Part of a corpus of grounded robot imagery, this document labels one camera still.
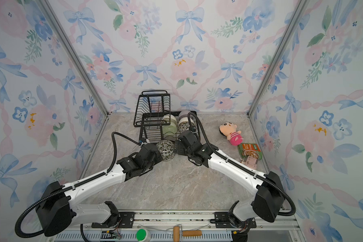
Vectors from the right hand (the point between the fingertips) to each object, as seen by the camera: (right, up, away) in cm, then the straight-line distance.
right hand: (182, 145), depth 80 cm
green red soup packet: (+42, -5, +20) cm, 46 cm away
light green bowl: (-9, +8, +24) cm, 27 cm away
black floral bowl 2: (+1, +11, +27) cm, 29 cm away
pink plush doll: (+32, +8, +23) cm, 40 cm away
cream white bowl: (+3, +16, +26) cm, 30 cm away
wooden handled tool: (+3, -40, -10) cm, 41 cm away
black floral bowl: (-9, -2, +4) cm, 10 cm away
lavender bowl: (+1, +20, +28) cm, 34 cm away
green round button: (-17, -36, -16) cm, 43 cm away
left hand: (-10, -4, +2) cm, 11 cm away
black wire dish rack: (-22, +22, +30) cm, 43 cm away
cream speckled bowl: (-9, +14, +3) cm, 17 cm away
